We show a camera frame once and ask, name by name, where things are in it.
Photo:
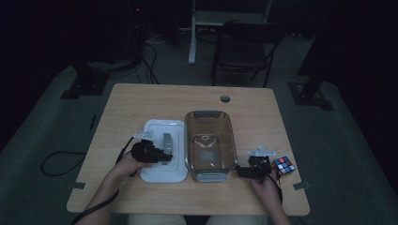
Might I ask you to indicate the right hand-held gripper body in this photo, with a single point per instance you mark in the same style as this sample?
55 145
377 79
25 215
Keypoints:
259 167

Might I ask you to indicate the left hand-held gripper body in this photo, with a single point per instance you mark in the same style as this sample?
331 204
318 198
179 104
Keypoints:
145 151

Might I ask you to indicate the white storage box lid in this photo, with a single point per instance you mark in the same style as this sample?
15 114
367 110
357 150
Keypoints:
153 173

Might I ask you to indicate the multicoloured puzzle cube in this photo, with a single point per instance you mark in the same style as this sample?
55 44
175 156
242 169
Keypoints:
283 167

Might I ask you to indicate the transparent grey storage box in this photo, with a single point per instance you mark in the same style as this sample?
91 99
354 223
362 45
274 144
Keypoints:
209 146

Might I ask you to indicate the person's left hand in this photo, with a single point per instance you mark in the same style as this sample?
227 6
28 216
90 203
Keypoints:
125 168

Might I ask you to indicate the person's right hand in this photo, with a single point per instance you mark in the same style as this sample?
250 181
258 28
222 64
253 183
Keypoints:
269 193

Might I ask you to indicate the grey tape strip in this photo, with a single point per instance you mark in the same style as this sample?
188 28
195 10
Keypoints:
302 185
75 186

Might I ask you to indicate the black stand with square base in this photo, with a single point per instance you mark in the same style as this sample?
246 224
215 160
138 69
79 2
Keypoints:
84 86
309 93

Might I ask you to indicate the grey round stand base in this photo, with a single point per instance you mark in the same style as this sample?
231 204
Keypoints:
109 65

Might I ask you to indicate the black folding chair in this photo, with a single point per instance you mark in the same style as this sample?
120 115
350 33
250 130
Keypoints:
241 50

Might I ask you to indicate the dark equipment tower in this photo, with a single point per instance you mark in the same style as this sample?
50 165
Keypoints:
136 31

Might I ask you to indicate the white metal desk frame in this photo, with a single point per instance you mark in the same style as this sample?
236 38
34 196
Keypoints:
192 37

